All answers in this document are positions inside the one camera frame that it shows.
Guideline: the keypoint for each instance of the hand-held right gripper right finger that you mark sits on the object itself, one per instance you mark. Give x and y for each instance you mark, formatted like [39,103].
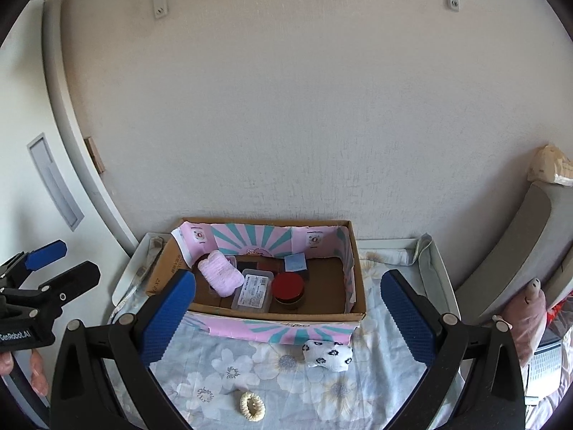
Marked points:
[407,322]

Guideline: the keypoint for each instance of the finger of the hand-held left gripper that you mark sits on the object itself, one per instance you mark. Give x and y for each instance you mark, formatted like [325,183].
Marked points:
[76,277]
[47,253]

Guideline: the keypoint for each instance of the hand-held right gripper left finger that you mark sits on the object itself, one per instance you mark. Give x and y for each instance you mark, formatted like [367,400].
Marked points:
[168,318]

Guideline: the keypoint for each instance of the pink fuzzy cloth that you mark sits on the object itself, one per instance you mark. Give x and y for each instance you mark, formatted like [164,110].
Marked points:
[221,275]

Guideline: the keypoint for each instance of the clear plastic floss box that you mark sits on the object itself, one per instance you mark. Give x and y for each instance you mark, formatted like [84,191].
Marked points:
[253,291]

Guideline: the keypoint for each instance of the pink-lined cardboard box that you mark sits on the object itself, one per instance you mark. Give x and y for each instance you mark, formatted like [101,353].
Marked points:
[327,277]

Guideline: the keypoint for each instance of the red round container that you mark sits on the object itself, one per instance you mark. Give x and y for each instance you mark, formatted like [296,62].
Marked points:
[288,286]

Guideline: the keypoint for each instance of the blue-grey square box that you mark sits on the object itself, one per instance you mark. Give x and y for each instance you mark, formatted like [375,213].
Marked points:
[296,262]

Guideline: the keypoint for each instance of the person's left hand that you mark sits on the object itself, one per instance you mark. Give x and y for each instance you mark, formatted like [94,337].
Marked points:
[39,376]

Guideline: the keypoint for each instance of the white door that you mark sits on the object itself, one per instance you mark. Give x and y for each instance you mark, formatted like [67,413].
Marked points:
[18,188]

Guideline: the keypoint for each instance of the white spotted sock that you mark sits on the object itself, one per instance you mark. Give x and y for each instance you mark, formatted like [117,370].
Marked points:
[327,354]

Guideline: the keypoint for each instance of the cream hair scrunchie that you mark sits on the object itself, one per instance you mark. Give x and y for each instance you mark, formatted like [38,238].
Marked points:
[243,405]

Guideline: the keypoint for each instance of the pink plush toy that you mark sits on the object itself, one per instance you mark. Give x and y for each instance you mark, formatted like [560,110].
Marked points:
[528,318]

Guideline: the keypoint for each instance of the grey headboard cushion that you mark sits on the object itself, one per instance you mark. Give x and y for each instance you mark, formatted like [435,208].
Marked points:
[515,251]

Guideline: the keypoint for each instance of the silver laptop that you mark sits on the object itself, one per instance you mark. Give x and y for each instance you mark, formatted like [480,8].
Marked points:
[544,363]

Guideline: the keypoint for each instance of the white cushion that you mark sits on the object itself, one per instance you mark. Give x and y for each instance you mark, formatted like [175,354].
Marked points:
[562,273]

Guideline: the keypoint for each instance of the pink blanket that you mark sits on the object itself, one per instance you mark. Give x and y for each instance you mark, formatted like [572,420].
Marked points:
[544,412]

